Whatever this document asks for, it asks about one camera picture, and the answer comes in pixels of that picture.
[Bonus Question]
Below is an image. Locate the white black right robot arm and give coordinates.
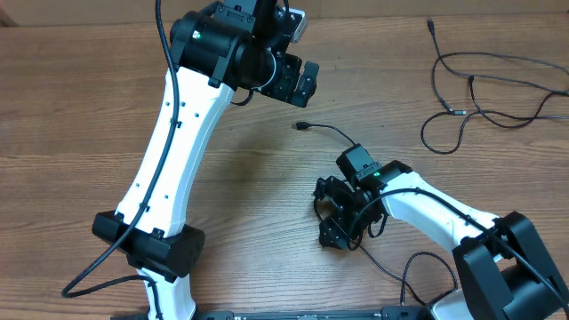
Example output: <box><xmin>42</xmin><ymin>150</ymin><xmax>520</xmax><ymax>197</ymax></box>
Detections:
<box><xmin>313</xmin><ymin>144</ymin><xmax>568</xmax><ymax>319</ymax></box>

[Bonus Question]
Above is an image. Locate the black usb cable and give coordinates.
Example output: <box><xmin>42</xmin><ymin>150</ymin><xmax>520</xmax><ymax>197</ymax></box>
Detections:
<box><xmin>420</xmin><ymin>75</ymin><xmax>569</xmax><ymax>156</ymax></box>
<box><xmin>425</xmin><ymin>17</ymin><xmax>569</xmax><ymax>130</ymax></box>
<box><xmin>291</xmin><ymin>120</ymin><xmax>460</xmax><ymax>307</ymax></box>

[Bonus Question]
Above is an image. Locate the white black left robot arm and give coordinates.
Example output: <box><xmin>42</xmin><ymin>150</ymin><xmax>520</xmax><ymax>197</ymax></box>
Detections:
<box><xmin>92</xmin><ymin>1</ymin><xmax>318</xmax><ymax>319</ymax></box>

